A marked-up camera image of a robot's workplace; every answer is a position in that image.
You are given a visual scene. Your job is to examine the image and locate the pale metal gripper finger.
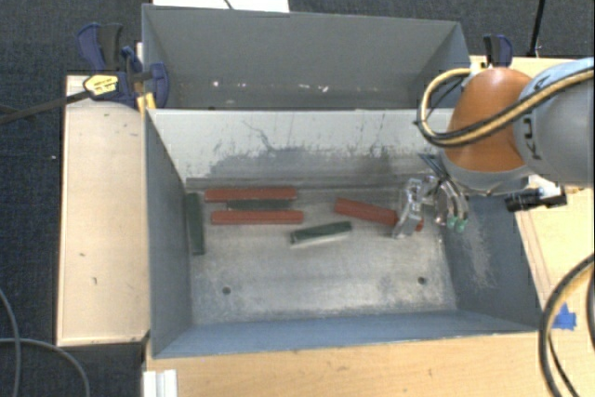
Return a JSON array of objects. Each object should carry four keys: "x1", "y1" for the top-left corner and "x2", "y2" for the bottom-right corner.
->
[
  {"x1": 390, "y1": 201, "x2": 412, "y2": 240},
  {"x1": 404, "y1": 203, "x2": 425, "y2": 237}
]

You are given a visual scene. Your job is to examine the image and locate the red-brown flat block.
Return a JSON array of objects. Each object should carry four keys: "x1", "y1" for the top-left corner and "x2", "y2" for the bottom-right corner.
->
[
  {"x1": 203, "y1": 186, "x2": 298, "y2": 204},
  {"x1": 209, "y1": 208, "x2": 306, "y2": 227},
  {"x1": 333, "y1": 197, "x2": 425, "y2": 232}
]

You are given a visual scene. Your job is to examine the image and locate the dark green flat block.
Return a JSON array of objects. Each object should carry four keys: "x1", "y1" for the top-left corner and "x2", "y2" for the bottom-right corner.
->
[
  {"x1": 289, "y1": 220, "x2": 354, "y2": 249},
  {"x1": 184, "y1": 192, "x2": 207, "y2": 257},
  {"x1": 225, "y1": 198, "x2": 293, "y2": 210}
]

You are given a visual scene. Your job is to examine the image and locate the grey metal bin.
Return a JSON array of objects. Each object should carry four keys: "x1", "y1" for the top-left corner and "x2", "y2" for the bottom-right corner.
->
[{"x1": 139, "y1": 3, "x2": 544, "y2": 360}]

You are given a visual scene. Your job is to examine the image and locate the pale wood board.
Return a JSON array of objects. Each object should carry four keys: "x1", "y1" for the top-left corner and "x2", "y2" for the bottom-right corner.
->
[{"x1": 55, "y1": 73, "x2": 152, "y2": 348}]

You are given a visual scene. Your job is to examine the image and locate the black cylinder on white bracket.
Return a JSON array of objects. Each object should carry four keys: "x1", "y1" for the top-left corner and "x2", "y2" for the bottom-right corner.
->
[{"x1": 504, "y1": 183, "x2": 569, "y2": 214}]

